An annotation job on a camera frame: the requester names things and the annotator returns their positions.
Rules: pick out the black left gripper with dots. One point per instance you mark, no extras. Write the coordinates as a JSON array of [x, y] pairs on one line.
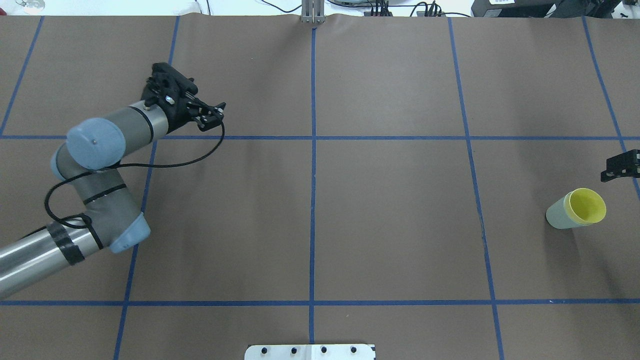
[[175, 118]]

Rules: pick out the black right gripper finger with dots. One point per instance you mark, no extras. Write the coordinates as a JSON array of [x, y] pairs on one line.
[[623, 165]]

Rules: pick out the yellow plastic cup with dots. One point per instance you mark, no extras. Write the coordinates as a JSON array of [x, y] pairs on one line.
[[585, 206]]

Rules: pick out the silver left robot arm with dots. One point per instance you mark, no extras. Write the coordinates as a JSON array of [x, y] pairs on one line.
[[91, 208]]

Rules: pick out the light green plastic cup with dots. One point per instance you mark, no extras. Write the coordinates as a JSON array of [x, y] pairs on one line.
[[561, 215]]

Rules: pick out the clear glass object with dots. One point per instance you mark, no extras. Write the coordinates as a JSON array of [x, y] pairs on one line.
[[31, 7]]

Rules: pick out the black rectangular box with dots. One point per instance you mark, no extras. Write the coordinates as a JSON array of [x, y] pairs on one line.
[[511, 8]]

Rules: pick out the aluminium frame post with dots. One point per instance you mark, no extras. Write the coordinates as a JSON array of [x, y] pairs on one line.
[[313, 11]]

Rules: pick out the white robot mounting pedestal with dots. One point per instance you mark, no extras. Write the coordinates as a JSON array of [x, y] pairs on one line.
[[356, 351]]

